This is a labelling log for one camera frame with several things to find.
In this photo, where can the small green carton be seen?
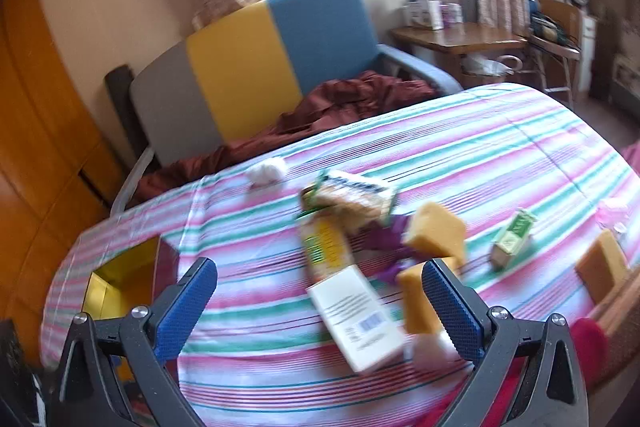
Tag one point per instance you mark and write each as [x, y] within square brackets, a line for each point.
[512, 237]

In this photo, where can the striped bed sheet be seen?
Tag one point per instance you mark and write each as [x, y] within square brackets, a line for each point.
[450, 147]

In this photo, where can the maroon blanket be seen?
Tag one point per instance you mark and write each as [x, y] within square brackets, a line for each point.
[350, 102]

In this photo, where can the grey yellow blue sofa chair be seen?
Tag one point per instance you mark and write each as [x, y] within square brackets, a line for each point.
[240, 67]

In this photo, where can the wooden table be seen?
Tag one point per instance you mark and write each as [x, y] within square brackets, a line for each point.
[450, 37]

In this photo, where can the trash bin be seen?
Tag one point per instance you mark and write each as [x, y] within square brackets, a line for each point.
[482, 67]

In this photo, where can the white appliance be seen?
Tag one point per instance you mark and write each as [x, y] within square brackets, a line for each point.
[422, 7]

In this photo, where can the yellow sponge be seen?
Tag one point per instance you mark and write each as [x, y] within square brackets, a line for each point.
[602, 262]
[417, 302]
[435, 232]

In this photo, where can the dark brown board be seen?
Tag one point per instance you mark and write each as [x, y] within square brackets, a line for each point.
[120, 82]

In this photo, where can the white crumpled ball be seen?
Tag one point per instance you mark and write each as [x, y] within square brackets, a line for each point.
[267, 172]

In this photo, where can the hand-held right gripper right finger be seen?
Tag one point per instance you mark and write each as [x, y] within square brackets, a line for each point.
[450, 307]

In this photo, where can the wooden chair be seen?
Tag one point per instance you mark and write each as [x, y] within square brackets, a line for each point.
[562, 14]

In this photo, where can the purple pouch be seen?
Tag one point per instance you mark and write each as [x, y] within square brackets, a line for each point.
[385, 239]

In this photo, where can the cracker packet with yellow label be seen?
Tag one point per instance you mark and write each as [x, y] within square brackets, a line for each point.
[325, 247]

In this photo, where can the pink plastic wrapper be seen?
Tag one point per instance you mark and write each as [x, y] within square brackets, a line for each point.
[612, 212]

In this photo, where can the white carton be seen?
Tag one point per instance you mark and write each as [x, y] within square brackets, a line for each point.
[355, 317]

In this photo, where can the red cloth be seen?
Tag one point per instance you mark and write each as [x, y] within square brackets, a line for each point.
[590, 342]

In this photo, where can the green cracker packet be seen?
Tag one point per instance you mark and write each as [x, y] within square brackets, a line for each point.
[350, 197]

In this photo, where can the wooden wardrobe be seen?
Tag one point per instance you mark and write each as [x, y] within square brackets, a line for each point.
[40, 132]

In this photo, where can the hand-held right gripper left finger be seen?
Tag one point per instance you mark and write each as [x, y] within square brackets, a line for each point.
[185, 307]

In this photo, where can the maroon gift box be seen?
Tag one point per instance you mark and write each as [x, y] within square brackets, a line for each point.
[125, 272]

